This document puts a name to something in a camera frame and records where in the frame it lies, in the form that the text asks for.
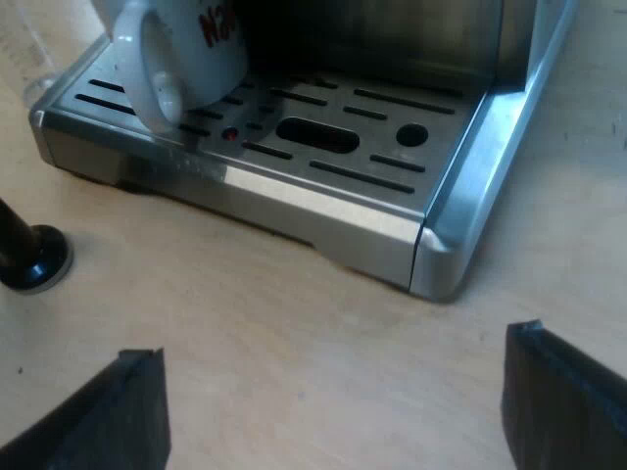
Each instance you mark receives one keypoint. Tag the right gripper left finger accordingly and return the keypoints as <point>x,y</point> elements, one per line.
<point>112,421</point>

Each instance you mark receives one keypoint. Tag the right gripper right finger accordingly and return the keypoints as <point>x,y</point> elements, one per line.
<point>568,406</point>

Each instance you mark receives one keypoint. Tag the steel espresso machine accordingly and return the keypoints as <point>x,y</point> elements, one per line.
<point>343,161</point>

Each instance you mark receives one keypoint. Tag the white mug with red and black print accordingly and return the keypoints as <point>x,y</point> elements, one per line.
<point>181,54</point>

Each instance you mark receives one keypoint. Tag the small black tamper with knob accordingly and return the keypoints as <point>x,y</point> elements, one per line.
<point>29,254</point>

